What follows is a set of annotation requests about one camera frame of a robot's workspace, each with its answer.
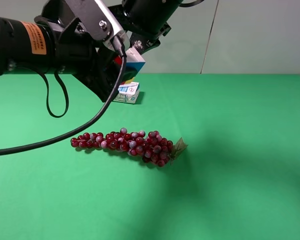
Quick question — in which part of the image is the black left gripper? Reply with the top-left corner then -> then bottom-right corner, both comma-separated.
34,15 -> 138,102

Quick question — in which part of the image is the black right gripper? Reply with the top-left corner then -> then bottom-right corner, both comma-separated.
108,5 -> 172,54

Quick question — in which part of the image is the multicoloured puzzle cube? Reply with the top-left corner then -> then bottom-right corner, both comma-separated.
109,47 -> 145,82

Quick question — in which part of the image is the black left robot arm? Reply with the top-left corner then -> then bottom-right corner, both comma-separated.
0,16 -> 145,101

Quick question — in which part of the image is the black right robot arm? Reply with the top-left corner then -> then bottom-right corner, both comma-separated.
109,0 -> 202,55

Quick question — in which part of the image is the white blue milk carton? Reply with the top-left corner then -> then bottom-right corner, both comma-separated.
113,82 -> 140,104

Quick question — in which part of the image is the red purple grape bunch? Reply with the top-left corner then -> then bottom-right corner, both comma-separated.
70,127 -> 188,168

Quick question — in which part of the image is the black left camera cable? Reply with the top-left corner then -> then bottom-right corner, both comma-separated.
0,36 -> 128,157

